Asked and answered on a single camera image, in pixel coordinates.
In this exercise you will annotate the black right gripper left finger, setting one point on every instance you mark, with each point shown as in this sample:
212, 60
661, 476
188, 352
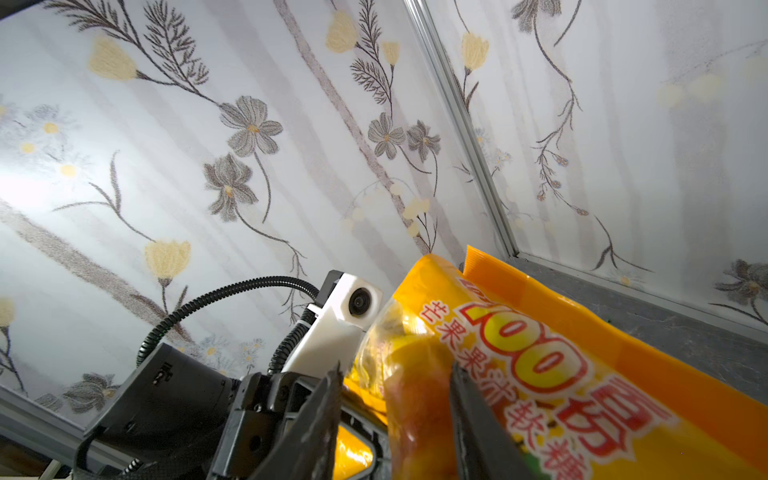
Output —
307, 434

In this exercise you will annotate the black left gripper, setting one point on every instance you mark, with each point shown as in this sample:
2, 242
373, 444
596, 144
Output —
251, 429

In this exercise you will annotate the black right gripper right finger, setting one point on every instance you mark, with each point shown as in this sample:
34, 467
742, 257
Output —
483, 448

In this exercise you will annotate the orange snack pack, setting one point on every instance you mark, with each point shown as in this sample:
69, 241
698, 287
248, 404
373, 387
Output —
578, 398

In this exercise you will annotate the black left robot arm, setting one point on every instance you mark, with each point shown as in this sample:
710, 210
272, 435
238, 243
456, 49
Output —
169, 413

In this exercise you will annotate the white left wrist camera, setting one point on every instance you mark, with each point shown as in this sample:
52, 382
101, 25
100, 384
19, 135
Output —
344, 310

